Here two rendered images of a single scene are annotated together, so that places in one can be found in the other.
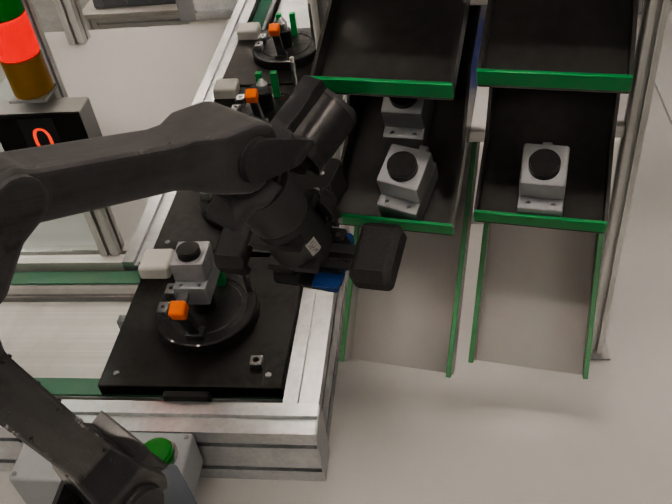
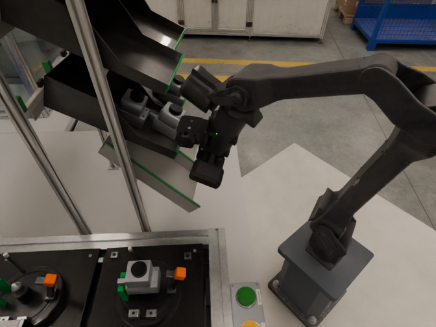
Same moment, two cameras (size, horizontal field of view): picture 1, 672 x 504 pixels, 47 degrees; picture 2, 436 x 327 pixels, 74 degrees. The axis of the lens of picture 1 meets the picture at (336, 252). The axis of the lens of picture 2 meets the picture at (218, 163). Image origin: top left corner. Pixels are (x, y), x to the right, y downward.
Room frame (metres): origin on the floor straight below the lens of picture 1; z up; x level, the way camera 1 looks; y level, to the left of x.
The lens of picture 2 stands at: (0.65, 0.47, 1.62)
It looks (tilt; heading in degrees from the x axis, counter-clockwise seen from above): 44 degrees down; 256
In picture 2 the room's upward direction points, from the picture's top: straight up
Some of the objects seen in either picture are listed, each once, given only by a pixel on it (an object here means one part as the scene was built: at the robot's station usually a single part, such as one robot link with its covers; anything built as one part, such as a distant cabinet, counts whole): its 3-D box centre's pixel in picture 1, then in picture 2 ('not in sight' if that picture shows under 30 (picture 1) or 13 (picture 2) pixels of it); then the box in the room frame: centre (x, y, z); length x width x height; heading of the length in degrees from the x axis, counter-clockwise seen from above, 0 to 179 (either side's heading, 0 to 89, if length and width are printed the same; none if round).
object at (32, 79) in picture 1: (27, 72); not in sight; (0.89, 0.35, 1.28); 0.05 x 0.05 x 0.05
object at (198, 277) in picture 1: (195, 263); (136, 276); (0.75, 0.18, 1.06); 0.08 x 0.04 x 0.07; 169
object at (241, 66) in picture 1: (284, 35); not in sight; (1.47, 0.04, 1.01); 0.24 x 0.24 x 0.13; 79
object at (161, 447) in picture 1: (157, 455); (246, 296); (0.53, 0.24, 0.96); 0.04 x 0.04 x 0.02
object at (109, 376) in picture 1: (210, 320); (150, 295); (0.74, 0.18, 0.96); 0.24 x 0.24 x 0.02; 79
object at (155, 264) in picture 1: (159, 267); not in sight; (0.85, 0.26, 0.97); 0.05 x 0.05 x 0.04; 79
